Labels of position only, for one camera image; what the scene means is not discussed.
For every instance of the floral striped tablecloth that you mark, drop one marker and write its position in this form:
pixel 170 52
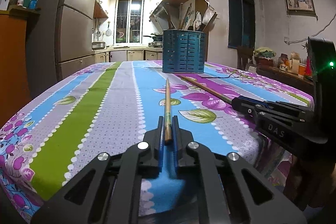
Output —
pixel 109 107

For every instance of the brown chopstick long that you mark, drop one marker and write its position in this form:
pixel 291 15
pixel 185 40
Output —
pixel 226 98

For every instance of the kitchen window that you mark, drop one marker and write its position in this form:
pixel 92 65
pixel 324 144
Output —
pixel 128 21

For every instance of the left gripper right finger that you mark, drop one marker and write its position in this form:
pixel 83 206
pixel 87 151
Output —
pixel 198 163

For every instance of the beige refrigerator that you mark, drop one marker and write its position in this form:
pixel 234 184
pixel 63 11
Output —
pixel 60 42

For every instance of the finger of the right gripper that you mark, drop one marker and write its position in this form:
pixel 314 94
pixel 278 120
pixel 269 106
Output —
pixel 252 104

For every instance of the dark wooden side table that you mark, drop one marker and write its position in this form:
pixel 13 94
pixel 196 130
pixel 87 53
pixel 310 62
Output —
pixel 287 78

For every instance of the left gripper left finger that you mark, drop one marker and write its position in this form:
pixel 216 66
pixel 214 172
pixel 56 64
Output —
pixel 142 160

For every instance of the dark brown wooden chopstick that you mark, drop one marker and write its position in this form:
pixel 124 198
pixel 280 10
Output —
pixel 180 15

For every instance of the light bamboo chopstick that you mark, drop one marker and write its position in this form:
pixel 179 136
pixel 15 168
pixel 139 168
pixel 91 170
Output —
pixel 167 127

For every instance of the framed elephant picture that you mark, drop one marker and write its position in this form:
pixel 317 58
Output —
pixel 300 7

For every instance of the blue perforated utensil holder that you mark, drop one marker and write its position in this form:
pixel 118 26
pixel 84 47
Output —
pixel 183 51

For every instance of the range hood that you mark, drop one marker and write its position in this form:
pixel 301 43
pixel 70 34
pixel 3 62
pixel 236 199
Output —
pixel 159 16

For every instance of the brown chopstick short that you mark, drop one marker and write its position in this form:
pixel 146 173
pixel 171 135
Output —
pixel 168 10

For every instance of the dark wooden chair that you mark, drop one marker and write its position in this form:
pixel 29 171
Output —
pixel 245 57

